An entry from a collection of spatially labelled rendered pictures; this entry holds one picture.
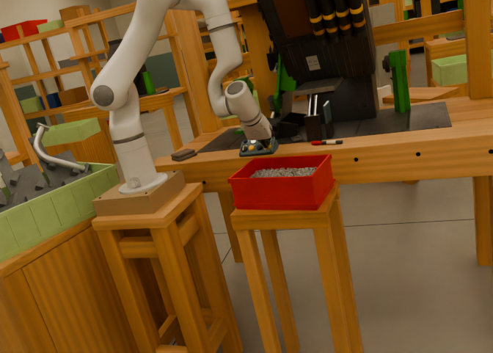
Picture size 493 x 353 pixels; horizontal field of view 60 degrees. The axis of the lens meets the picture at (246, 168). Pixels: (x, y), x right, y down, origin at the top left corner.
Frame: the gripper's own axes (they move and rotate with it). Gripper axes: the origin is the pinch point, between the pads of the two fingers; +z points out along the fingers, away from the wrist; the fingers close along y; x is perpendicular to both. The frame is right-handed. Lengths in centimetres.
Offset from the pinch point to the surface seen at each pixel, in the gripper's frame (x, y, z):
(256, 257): -45.6, 0.0, 9.1
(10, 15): 578, -740, 185
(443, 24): 72, 71, 17
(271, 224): -39.0, 9.4, -3.6
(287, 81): 30.6, 6.7, -2.4
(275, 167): -12.8, 6.0, 0.0
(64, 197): -32, -75, -18
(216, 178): -8.4, -25.4, 10.9
